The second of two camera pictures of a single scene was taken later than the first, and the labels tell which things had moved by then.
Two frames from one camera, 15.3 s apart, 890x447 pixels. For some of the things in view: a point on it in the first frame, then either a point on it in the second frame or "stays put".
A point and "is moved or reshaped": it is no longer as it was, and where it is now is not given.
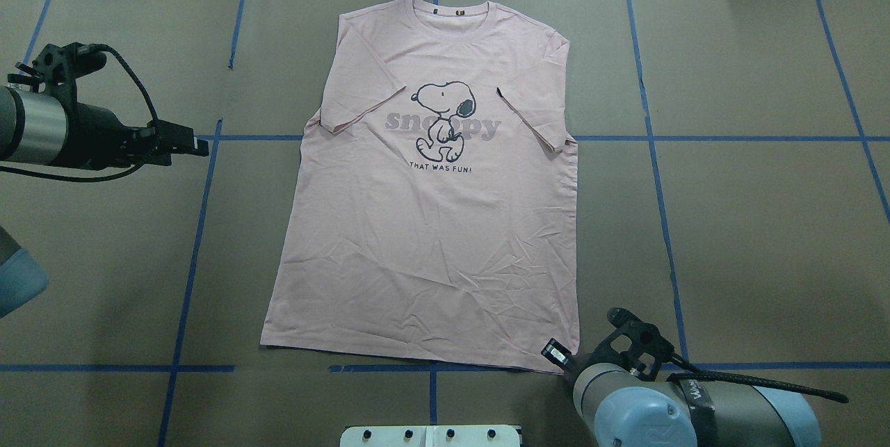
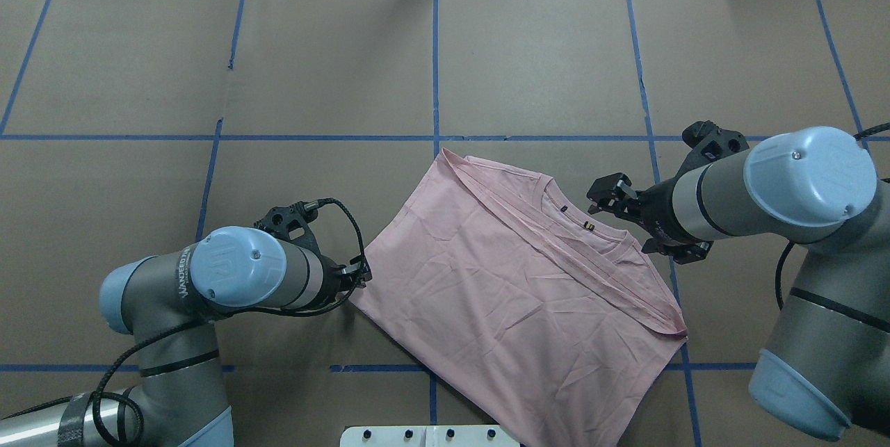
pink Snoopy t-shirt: [434, 212] is moved or reshaped
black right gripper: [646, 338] -> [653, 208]
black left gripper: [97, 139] -> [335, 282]
